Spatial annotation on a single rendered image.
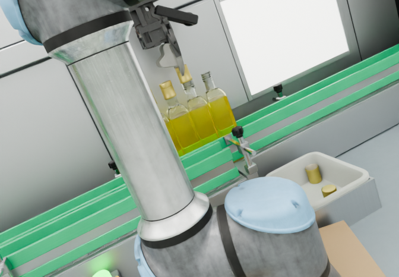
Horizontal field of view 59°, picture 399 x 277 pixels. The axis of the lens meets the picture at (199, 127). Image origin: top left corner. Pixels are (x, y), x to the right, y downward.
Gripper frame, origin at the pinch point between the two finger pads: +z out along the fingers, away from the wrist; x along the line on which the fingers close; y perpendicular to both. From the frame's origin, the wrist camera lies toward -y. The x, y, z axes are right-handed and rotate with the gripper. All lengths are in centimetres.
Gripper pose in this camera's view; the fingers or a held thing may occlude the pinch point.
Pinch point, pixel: (181, 69)
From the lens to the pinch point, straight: 96.9
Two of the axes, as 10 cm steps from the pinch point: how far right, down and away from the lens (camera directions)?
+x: 2.9, 1.7, -9.4
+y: -8.9, 4.1, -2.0
